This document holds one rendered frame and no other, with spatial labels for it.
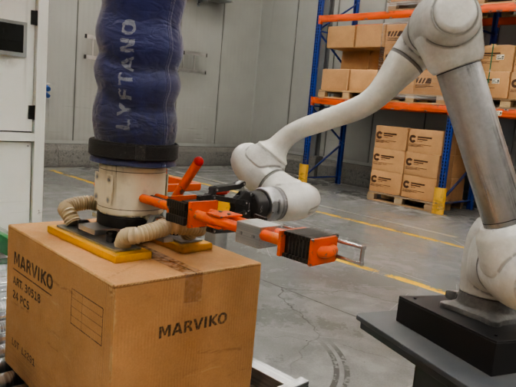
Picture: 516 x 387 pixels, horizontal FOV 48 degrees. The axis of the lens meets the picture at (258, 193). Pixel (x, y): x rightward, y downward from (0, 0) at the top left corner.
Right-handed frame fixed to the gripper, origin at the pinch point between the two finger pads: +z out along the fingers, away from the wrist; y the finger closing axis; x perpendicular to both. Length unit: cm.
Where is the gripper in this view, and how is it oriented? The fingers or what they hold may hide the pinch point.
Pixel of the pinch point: (196, 211)
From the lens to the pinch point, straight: 132.2
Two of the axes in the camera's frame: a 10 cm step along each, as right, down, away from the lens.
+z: -7.1, 0.6, -7.0
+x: -7.0, -1.6, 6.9
